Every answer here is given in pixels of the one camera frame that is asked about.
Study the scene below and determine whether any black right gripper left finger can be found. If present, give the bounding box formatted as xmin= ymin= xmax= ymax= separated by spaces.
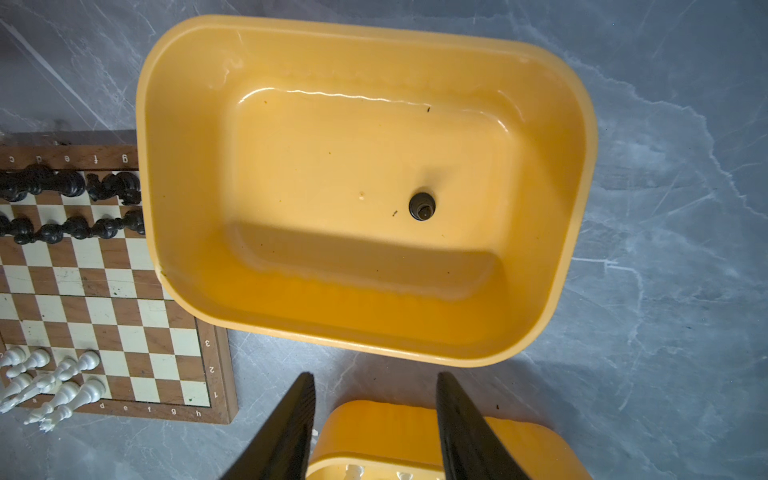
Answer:
xmin=221 ymin=372 xmax=316 ymax=480

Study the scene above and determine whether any black pawn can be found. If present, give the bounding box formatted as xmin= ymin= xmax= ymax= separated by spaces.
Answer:
xmin=408 ymin=191 xmax=436 ymax=221

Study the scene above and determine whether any wooden chess board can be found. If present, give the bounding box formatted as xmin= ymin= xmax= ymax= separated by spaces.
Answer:
xmin=1 ymin=145 xmax=238 ymax=424

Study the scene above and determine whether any yellow tray far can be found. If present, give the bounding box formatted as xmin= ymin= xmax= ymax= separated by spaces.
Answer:
xmin=136 ymin=15 xmax=598 ymax=368

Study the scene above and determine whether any yellow tray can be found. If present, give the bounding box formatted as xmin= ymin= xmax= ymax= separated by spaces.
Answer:
xmin=136 ymin=15 xmax=598 ymax=368
xmin=306 ymin=400 xmax=591 ymax=479

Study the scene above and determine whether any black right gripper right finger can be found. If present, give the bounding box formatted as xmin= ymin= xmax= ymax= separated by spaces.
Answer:
xmin=436 ymin=371 xmax=529 ymax=480

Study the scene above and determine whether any yellow tray near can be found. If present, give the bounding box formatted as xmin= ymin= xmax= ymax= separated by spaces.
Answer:
xmin=306 ymin=400 xmax=591 ymax=479

